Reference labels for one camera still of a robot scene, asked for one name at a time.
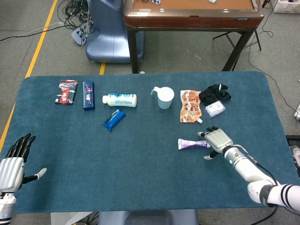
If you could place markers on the dark blue carton box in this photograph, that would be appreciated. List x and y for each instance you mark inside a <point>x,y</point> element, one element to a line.
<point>88,96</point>

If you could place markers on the white floor device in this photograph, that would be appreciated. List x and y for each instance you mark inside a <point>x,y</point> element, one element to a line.
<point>297,115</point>

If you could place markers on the blue white snake toy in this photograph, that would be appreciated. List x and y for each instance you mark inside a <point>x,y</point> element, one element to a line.
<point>153,1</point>

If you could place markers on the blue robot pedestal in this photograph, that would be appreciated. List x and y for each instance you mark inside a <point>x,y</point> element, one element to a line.
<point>107,39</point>

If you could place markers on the orange spout pouch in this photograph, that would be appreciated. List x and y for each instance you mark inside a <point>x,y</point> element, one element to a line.
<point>190,105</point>

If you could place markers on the grey robot torso base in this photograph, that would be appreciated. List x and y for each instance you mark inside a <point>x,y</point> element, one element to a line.
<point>150,218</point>

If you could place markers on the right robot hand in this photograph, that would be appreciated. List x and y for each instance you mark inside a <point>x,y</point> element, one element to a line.
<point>219,140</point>

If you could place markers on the white milk bottle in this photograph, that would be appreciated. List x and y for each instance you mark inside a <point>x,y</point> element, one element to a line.
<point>122,100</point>

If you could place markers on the brown mahjong table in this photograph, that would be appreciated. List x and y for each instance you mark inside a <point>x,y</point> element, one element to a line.
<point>192,22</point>

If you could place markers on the blue cookie packet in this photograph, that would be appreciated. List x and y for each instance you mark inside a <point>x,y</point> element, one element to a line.
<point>113,119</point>

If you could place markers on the purple toothpaste tube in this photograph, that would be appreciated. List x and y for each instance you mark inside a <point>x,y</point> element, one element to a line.
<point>189,144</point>

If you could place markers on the red black snack box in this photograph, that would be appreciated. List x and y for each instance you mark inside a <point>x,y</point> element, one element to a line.
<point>66,92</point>

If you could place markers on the grey sneaker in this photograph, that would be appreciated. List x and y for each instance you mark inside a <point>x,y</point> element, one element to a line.
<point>296,154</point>

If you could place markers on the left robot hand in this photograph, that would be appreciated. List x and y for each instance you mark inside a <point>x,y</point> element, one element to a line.
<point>11,168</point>

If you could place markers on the grey power strip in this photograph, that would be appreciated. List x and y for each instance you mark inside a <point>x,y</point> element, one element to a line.
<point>78,35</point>

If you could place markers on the clear plastic floss box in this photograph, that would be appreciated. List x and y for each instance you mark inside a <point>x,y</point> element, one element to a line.
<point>215,109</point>

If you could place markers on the blue felt table mat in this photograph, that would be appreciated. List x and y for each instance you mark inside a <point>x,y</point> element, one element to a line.
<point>140,168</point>

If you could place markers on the white storage box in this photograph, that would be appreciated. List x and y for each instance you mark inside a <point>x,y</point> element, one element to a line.
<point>286,7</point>

